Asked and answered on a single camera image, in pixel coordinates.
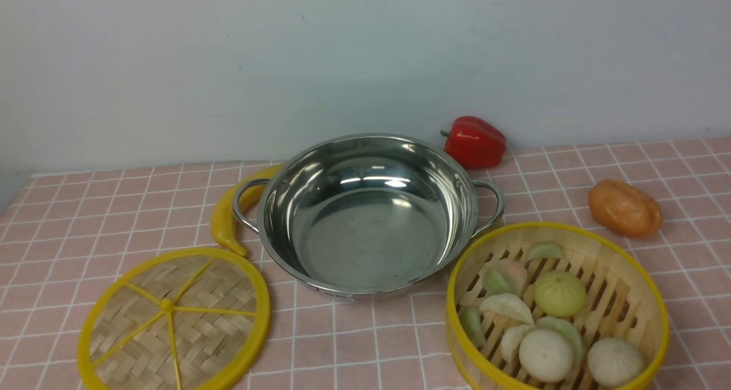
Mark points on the yellow woven bamboo steamer lid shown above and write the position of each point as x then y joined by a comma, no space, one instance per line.
195,318

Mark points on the yellow bamboo steamer basket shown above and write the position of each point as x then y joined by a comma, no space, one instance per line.
622,302

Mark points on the stainless steel pot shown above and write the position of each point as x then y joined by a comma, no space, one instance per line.
367,214

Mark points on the pale green dumpling top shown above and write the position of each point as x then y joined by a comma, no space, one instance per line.
544,250

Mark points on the red bell pepper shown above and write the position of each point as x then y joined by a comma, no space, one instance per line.
475,143

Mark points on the yellow chili pepper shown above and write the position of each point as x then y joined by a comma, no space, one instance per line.
223,222

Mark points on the pink green dumpling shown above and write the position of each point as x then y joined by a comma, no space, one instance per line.
504,276

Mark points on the green dumpling left edge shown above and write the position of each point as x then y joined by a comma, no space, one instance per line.
470,319

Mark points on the white dumpling centre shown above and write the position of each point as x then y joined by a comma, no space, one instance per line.
508,305

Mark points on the white dumpling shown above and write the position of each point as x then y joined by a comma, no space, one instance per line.
511,339
508,305

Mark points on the white dumpling lower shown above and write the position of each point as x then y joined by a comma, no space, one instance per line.
511,339

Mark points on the green-yellow round bun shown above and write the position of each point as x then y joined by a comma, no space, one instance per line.
559,294

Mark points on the white round bun left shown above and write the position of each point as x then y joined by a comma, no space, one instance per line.
546,356

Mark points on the white round bun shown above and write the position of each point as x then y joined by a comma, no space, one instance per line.
546,356
614,362

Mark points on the light green dumpling centre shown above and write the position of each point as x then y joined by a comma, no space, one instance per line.
570,334

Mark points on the orange brown potato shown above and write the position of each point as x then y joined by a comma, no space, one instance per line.
624,209

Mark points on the white round bun right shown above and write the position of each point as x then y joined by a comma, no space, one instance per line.
614,362

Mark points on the pink checkered tablecloth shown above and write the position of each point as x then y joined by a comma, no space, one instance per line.
65,238

